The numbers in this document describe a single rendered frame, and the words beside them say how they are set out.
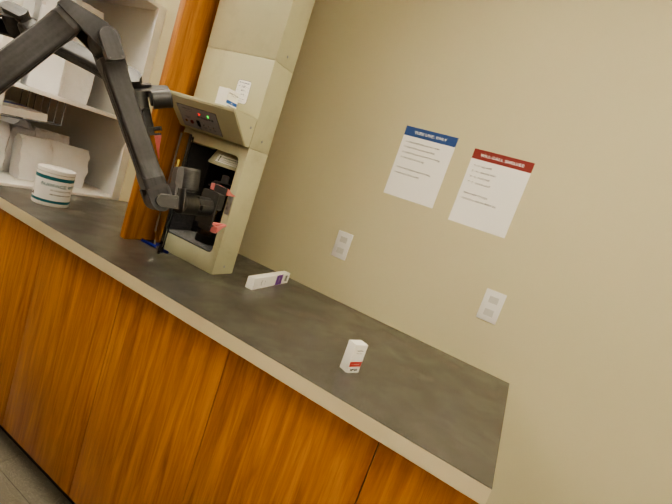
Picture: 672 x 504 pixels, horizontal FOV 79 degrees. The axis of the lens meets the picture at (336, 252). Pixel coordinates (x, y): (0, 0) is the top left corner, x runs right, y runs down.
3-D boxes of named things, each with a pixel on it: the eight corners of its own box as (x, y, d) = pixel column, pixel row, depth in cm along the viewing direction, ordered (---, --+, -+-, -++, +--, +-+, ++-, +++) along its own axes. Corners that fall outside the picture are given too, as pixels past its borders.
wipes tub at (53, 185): (57, 200, 175) (65, 166, 173) (75, 209, 170) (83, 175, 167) (23, 196, 163) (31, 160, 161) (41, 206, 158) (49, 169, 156)
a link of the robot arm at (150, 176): (82, 38, 96) (92, 26, 88) (108, 37, 99) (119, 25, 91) (145, 211, 111) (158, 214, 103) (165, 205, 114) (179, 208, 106)
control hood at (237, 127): (184, 126, 152) (191, 100, 151) (249, 148, 139) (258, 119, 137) (159, 117, 142) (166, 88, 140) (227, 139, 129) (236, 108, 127)
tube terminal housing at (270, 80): (199, 245, 182) (249, 73, 170) (254, 272, 168) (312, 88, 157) (152, 243, 159) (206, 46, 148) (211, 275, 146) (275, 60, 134)
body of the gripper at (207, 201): (224, 194, 119) (205, 191, 112) (214, 227, 121) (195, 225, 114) (208, 188, 122) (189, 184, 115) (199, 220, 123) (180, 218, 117)
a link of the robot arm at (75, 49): (7, 39, 126) (-6, 6, 117) (21, 30, 130) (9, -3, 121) (137, 105, 131) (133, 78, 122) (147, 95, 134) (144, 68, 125)
